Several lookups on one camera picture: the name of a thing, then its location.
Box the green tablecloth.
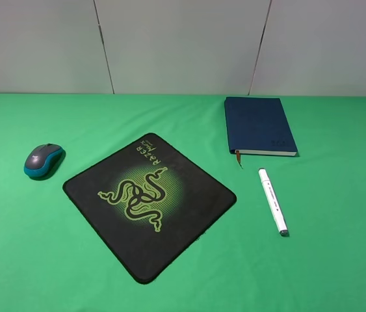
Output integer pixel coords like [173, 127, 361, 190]
[0, 94, 366, 311]

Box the white marker pen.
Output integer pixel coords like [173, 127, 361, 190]
[258, 168, 289, 237]

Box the grey and teal computer mouse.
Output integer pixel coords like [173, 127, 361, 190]
[23, 143, 64, 179]

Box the dark blue notebook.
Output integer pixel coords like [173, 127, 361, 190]
[224, 97, 298, 164]

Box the black green snake mouse pad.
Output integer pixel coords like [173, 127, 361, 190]
[62, 133, 237, 284]

